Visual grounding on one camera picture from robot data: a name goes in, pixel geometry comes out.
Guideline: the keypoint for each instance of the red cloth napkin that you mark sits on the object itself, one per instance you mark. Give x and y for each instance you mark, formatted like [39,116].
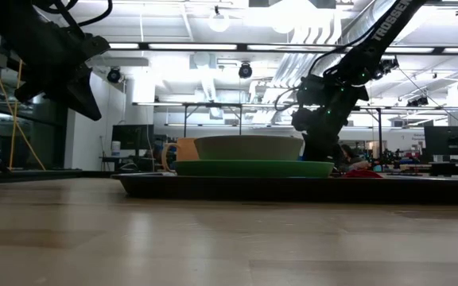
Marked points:
[362,173]

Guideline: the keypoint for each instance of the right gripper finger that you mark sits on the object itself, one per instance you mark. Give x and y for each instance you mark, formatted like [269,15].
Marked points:
[320,149]

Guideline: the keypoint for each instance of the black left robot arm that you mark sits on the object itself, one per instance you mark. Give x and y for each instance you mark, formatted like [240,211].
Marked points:
[14,24]

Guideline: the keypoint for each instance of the black background rig frame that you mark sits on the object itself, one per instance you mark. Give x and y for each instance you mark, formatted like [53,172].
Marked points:
[213,104]
[379,131]

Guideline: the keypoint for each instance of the white globe pendant lamp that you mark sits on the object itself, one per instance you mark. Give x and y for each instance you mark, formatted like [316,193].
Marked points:
[219,22]

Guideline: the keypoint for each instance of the dark brown serving tray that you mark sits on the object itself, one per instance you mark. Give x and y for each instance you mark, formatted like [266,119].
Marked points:
[292,190]

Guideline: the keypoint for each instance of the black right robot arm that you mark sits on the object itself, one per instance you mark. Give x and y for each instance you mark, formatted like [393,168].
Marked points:
[388,24]

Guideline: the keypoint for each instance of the silver ventilation duct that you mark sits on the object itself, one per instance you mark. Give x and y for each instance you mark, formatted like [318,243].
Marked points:
[348,24]

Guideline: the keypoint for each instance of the orange mug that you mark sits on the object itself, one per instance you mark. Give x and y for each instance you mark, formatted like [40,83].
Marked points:
[187,151]

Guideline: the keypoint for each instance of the wide black computer monitor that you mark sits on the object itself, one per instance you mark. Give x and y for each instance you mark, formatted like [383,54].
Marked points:
[449,140]

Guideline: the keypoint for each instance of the white bucket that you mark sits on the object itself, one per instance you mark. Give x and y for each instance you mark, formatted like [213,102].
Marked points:
[115,147]

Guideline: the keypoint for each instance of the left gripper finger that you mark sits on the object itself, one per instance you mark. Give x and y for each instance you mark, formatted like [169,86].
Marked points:
[82,99]
[27,93]

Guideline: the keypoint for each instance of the black ceiling spotlight cluster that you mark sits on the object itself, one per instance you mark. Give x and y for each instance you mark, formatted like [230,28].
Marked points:
[390,65]

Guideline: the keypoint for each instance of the round black ceiling fixture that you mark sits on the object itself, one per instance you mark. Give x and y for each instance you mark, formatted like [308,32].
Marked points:
[245,70]
[113,74]

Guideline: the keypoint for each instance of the black aluminium table frame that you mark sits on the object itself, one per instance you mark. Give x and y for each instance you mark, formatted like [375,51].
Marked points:
[54,173]

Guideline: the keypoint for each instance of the grey-white bowl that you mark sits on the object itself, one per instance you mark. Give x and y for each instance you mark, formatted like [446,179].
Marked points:
[249,148]

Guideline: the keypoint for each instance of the green plate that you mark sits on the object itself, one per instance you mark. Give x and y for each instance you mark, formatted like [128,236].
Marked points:
[253,168]

